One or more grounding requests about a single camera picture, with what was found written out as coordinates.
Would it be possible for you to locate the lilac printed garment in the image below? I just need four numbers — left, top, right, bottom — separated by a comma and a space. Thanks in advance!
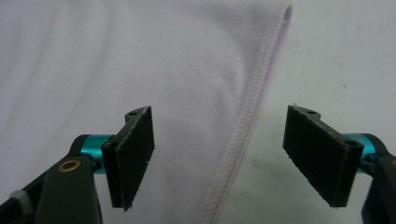
0, 0, 293, 224

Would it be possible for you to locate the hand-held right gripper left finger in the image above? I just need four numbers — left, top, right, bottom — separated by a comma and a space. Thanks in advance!
69, 105, 156, 212

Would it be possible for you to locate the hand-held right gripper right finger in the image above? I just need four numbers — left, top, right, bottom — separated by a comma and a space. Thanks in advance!
282, 105, 391, 209

